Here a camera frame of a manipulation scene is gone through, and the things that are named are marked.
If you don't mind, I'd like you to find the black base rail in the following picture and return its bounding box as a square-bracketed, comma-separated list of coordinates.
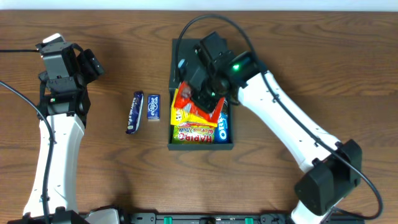
[128, 213, 293, 224]

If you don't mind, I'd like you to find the Haribo gummy worms bag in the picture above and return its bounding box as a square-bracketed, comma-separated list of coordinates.
[171, 123, 215, 144]

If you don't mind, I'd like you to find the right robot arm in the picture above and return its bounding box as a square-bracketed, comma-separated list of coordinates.
[174, 32, 363, 223]

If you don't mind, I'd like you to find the yellow Hacks candy bag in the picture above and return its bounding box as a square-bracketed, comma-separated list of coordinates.
[170, 90, 218, 128]

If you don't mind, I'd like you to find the blue Eclipse mints tin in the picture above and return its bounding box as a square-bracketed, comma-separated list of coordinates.
[147, 95, 160, 121]

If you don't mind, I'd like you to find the purple Dairy Milk bar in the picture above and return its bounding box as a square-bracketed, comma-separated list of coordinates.
[126, 91, 144, 134]

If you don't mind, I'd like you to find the blue Oreo cookie pack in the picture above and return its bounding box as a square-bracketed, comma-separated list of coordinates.
[214, 101, 229, 144]

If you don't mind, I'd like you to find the dark green gift box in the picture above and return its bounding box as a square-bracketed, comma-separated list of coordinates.
[167, 39, 234, 151]

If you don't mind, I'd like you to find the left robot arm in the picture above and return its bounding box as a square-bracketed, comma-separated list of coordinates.
[18, 37, 123, 223]

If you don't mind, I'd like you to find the red Hacks candy bag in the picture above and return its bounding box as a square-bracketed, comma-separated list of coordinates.
[175, 82, 225, 123]

